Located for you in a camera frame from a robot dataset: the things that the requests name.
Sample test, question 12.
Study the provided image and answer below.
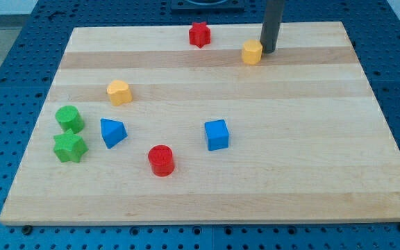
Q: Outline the green star block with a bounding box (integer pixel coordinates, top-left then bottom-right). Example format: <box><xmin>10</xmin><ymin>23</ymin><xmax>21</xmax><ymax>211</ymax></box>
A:
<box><xmin>53</xmin><ymin>129</ymin><xmax>88</xmax><ymax>163</ymax></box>

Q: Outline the blue cube block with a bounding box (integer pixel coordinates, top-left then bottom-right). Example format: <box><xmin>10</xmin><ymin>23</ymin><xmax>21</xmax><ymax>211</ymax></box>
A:
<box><xmin>204</xmin><ymin>119</ymin><xmax>229</xmax><ymax>151</ymax></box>

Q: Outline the green cylinder block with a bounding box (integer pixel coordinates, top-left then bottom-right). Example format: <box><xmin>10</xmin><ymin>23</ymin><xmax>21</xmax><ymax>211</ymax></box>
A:
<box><xmin>55</xmin><ymin>106</ymin><xmax>85</xmax><ymax>133</ymax></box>

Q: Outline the wooden board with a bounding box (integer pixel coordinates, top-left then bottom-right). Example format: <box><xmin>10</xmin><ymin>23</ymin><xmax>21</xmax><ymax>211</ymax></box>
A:
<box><xmin>0</xmin><ymin>22</ymin><xmax>400</xmax><ymax>226</ymax></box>

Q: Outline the yellow hexagon block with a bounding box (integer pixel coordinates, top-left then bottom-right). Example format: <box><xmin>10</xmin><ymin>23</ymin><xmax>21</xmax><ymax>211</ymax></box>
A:
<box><xmin>241</xmin><ymin>40</ymin><xmax>263</xmax><ymax>65</ymax></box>

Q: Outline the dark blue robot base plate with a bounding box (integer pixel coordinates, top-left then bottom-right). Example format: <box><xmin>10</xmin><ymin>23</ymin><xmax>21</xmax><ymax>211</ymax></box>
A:
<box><xmin>170</xmin><ymin>0</ymin><xmax>245</xmax><ymax>13</ymax></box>

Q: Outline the yellow heart block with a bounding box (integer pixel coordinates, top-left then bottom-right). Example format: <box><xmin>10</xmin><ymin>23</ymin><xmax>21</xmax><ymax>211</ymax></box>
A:
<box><xmin>106</xmin><ymin>80</ymin><xmax>133</xmax><ymax>106</ymax></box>

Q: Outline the blue triangle block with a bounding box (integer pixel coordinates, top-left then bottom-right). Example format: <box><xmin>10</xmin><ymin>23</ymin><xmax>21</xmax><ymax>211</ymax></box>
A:
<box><xmin>100</xmin><ymin>118</ymin><xmax>128</xmax><ymax>149</ymax></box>

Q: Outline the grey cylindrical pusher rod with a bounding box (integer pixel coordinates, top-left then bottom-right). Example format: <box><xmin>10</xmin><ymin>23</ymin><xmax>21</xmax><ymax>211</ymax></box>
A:
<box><xmin>260</xmin><ymin>0</ymin><xmax>285</xmax><ymax>54</ymax></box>

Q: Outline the red star block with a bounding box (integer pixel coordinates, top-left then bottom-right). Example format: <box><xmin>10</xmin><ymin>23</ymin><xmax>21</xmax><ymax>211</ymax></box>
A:
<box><xmin>189</xmin><ymin>22</ymin><xmax>211</xmax><ymax>48</ymax></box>

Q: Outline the red cylinder block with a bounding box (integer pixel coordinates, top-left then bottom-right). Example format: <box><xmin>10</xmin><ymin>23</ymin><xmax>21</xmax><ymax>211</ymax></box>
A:
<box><xmin>148</xmin><ymin>144</ymin><xmax>175</xmax><ymax>177</ymax></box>

